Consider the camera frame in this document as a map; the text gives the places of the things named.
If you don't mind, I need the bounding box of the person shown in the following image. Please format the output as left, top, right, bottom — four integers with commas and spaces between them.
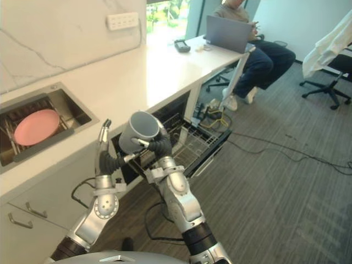
212, 0, 296, 112

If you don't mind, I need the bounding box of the white table leg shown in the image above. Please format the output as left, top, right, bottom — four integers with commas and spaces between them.
221, 52, 250, 107

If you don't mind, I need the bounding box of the grey cup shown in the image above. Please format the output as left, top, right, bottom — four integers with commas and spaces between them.
118, 111, 161, 153

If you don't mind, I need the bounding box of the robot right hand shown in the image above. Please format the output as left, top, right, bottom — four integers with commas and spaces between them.
130, 119, 173, 160

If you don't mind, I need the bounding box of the white power strip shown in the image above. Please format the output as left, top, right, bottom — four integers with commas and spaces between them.
106, 12, 139, 31

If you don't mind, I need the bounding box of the stainless steel sink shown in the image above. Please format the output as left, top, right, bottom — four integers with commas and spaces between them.
0, 81, 100, 174

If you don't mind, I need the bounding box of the yellow cable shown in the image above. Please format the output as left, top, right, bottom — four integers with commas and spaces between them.
200, 108, 234, 130

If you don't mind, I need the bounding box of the white cloth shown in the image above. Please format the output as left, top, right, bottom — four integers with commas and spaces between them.
302, 9, 352, 79

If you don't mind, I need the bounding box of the dish drying rack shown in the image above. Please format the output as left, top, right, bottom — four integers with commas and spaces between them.
0, 93, 75, 163

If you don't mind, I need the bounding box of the silver drawer handle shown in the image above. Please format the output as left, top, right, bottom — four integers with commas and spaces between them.
8, 212, 34, 229
25, 202, 48, 219

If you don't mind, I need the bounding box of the pink plate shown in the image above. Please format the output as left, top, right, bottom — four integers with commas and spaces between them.
14, 109, 60, 146

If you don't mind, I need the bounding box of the dishwasher wire rack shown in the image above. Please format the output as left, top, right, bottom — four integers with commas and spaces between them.
137, 112, 221, 168

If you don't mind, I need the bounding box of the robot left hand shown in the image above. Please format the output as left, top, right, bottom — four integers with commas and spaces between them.
94, 118, 138, 177

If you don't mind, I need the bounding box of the black handheld device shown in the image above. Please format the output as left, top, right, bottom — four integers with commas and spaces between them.
174, 39, 191, 52

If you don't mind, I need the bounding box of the black floor cable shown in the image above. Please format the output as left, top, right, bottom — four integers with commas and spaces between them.
230, 131, 352, 174

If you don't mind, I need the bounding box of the grey laptop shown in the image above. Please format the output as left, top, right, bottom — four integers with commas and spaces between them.
203, 15, 254, 54

